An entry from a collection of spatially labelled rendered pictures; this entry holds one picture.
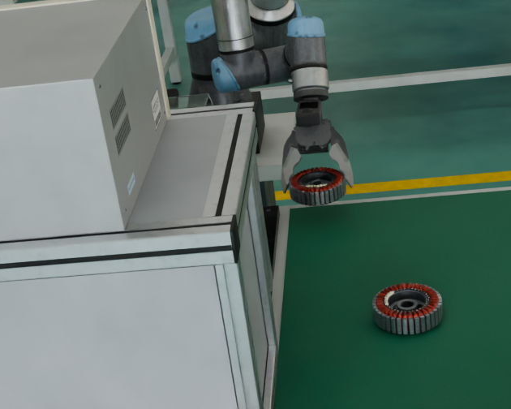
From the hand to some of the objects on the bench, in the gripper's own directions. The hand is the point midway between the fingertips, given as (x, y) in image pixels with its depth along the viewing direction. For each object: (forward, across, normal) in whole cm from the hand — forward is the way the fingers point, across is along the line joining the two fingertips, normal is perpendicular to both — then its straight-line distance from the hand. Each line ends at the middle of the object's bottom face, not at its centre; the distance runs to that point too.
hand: (317, 188), depth 201 cm
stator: (+27, -15, +29) cm, 42 cm away
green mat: (+29, -24, +31) cm, 49 cm away
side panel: (+38, +8, +45) cm, 60 cm away
